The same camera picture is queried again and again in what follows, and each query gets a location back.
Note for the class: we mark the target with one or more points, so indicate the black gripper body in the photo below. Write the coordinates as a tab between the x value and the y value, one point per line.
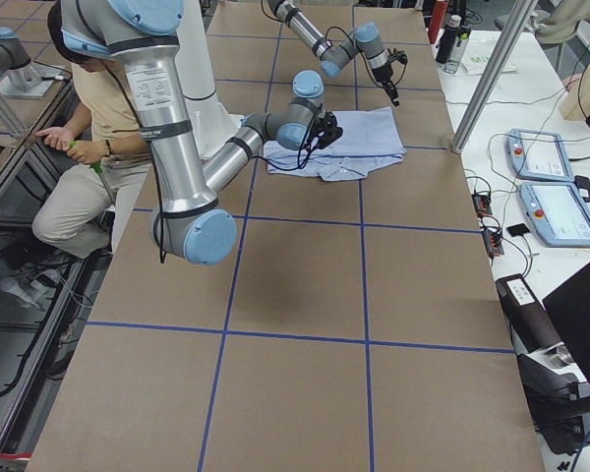
323	129
382	75

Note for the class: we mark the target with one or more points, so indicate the blue striped button shirt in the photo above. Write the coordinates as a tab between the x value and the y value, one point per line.
370	142

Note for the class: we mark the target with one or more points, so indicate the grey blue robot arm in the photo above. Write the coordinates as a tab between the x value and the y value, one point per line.
336	48
142	36

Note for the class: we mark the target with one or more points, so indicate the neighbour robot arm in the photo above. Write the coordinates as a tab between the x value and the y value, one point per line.
19	77

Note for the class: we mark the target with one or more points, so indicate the black water bottle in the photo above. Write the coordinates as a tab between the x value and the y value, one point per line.
448	38

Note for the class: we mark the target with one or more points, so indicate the red bottle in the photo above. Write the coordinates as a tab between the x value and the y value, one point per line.
436	20

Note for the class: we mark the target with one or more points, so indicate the upper teach pendant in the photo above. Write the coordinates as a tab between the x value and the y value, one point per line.
538	156

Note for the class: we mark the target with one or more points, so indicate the teach pendant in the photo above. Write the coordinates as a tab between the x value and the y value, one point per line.
538	156
557	213

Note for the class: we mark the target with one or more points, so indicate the black smartphone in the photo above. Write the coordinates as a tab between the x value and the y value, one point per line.
516	230

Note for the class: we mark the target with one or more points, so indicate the lower teach pendant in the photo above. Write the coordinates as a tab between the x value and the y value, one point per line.
557	213

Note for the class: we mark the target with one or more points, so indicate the seated person beige shirt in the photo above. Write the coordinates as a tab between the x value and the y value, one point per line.
78	217

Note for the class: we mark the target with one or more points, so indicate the black monitor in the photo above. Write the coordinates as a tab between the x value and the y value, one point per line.
568	308

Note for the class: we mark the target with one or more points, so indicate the aluminium frame post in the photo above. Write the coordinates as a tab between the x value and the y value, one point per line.
519	15

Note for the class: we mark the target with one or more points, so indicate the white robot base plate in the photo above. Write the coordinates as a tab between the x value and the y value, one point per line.
212	124

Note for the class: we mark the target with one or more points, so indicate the green handled screwdriver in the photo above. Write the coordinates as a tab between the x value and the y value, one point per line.
95	166

